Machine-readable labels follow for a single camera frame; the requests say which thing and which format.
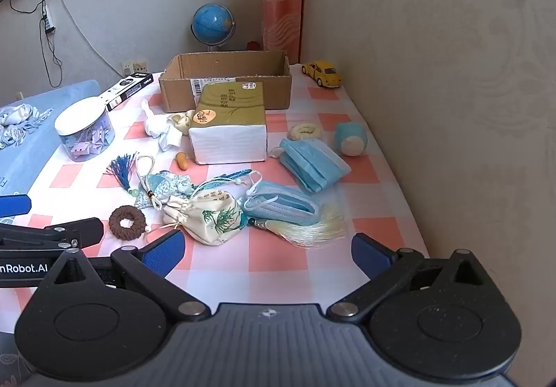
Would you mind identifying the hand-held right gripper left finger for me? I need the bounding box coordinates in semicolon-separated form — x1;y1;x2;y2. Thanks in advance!
41;231;211;322

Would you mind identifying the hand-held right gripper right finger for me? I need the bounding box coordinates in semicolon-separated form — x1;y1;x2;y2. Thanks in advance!
326;233;498;324

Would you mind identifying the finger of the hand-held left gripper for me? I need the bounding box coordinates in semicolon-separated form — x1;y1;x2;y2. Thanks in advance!
0;194;34;218
0;217;105;255

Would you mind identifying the brown hair scrunchie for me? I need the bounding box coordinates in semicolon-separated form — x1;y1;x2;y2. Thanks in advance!
108;205;147;241

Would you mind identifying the cream bamboo print sachet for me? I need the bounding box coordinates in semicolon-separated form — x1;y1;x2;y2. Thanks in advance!
163;170;348;249

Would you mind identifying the blue floral tasselled sachet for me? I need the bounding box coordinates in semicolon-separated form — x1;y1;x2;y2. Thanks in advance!
106;151;194;212

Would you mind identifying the blue face mask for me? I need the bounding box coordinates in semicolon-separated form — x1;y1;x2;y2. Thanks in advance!
242;172;323;227
267;137;352;194

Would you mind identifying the brown cardboard box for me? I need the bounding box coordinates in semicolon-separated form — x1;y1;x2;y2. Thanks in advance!
157;50;293;113

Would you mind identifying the blue and white soft toy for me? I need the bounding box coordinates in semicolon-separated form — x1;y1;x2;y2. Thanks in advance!
334;121;370;157

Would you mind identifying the white and blue cloth bundle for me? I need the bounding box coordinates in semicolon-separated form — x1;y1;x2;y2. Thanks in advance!
0;102;54;150

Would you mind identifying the clear jar with white lid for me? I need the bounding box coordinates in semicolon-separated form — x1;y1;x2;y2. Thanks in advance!
54;96;117;163

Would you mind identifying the pink checked tablecloth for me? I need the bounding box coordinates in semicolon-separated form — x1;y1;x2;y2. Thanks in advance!
0;61;431;336

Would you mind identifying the white cloth doll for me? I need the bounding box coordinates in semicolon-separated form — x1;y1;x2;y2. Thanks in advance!
140;99;196;151

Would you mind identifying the olive gold tissue pack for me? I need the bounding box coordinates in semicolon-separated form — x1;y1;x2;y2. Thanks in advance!
188;81;268;165

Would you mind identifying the cream hair scrunchie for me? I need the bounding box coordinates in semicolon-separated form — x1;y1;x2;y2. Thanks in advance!
289;121;323;142

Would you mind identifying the black and white long box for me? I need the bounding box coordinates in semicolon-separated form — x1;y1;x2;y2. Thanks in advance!
99;72;155;112

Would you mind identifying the yellow toy car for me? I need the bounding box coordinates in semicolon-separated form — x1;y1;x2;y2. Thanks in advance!
301;60;342;89

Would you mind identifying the blue globe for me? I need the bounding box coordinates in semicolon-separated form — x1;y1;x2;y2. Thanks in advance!
190;3;236;52

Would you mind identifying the pink patterned curtain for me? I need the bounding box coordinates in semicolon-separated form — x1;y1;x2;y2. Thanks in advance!
261;0;305;65

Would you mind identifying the black power cable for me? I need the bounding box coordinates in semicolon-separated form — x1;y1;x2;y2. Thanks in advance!
8;0;64;88

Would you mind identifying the thin grey cable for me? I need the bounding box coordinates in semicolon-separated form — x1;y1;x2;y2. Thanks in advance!
56;0;124;76

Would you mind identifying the white wall socket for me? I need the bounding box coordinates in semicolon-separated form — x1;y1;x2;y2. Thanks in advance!
119;59;148;77

